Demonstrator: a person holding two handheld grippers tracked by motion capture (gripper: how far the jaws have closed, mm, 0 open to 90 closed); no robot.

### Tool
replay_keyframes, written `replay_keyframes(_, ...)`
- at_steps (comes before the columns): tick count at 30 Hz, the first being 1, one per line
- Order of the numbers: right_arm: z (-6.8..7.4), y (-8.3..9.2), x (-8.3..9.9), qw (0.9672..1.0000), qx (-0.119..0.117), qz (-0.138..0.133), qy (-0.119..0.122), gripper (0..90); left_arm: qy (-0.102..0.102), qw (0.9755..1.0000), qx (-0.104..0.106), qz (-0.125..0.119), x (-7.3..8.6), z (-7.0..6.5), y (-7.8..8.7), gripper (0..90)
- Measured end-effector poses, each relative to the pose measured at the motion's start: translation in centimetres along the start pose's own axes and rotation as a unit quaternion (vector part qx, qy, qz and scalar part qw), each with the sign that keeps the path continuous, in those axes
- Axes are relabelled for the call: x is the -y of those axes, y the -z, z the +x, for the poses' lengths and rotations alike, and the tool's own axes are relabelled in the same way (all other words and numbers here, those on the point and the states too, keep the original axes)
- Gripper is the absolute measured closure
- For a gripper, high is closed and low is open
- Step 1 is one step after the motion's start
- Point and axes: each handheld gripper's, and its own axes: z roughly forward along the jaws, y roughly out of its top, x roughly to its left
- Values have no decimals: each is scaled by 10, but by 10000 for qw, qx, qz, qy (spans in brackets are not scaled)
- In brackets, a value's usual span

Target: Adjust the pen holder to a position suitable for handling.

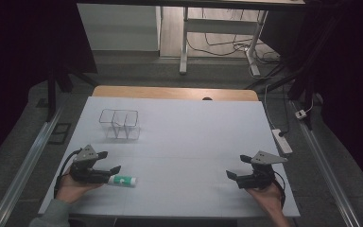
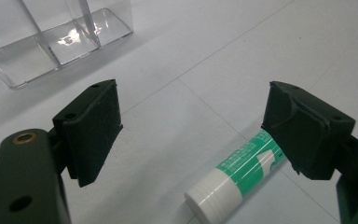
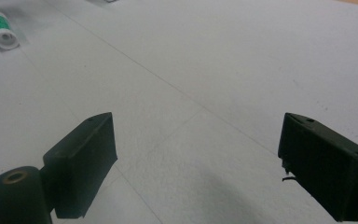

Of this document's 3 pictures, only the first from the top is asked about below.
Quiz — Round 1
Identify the black tripod stand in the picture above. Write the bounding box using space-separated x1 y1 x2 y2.
245 9 344 131

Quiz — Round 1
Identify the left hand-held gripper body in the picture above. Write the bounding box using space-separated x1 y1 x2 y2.
69 144 112 185

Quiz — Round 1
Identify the white table cover sheet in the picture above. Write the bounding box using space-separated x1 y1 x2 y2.
38 96 301 219

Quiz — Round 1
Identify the black floor socket plate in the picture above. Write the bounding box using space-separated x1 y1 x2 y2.
47 122 73 146

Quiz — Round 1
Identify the aluminium floor rail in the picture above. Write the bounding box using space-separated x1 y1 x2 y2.
290 99 363 227
0 102 66 227

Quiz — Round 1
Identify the person's right hand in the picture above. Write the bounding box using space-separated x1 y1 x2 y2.
245 182 285 216

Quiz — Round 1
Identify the white and green tube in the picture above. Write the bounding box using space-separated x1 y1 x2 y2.
108 175 138 188

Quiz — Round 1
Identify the white cabinet panel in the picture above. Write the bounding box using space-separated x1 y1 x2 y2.
77 3 163 53

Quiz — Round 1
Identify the clear plastic divided organiser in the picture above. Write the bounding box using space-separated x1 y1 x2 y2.
98 108 142 141

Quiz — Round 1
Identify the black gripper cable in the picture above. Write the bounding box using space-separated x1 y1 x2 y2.
272 170 287 210
53 148 83 200

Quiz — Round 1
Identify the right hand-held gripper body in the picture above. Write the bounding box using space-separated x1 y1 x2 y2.
235 150 288 190

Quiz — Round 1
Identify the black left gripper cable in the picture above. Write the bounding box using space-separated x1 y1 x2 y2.
53 148 83 200

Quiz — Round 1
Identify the white power strip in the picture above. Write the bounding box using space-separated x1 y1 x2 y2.
270 128 294 155

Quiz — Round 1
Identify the person's left hand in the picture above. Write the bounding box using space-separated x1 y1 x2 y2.
55 172 104 205

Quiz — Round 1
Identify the black floor cable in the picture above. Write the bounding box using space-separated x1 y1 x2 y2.
187 8 282 64

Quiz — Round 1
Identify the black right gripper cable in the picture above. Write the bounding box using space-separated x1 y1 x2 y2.
272 170 287 210

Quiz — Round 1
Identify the white desk frame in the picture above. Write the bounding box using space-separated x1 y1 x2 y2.
77 0 306 78

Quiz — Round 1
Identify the black metal stand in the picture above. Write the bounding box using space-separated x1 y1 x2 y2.
44 66 99 123

